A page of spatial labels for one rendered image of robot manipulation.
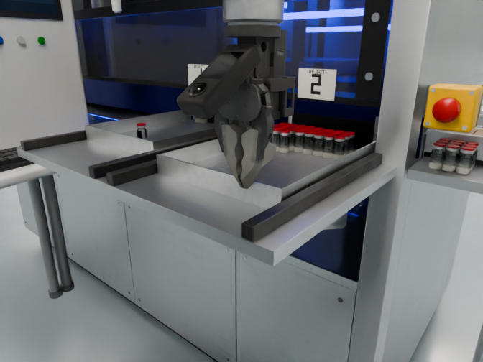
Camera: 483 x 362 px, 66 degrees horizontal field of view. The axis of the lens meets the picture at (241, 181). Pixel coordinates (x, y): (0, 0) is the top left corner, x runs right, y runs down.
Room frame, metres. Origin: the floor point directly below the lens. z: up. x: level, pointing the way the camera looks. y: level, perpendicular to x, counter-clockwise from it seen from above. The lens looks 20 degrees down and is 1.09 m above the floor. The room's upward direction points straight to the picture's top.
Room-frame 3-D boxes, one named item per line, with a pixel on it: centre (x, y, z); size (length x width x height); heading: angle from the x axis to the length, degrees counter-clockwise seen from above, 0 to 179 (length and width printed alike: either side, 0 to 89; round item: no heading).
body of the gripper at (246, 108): (0.51, -0.02, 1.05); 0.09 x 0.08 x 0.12; 140
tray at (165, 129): (0.93, 0.17, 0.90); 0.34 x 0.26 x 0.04; 140
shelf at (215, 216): (0.76, 0.08, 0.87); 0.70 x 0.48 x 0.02; 50
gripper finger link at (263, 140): (0.47, -0.02, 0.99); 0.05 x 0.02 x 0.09; 50
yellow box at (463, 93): (0.64, -0.36, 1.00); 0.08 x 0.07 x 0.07; 140
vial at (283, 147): (0.76, -0.09, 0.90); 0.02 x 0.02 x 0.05
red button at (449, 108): (0.60, -0.33, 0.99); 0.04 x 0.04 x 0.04; 50
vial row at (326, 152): (0.75, -0.13, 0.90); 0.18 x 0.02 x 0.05; 51
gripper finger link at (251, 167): (0.49, -0.03, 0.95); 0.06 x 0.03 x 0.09; 140
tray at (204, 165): (0.67, -0.06, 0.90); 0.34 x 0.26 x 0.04; 141
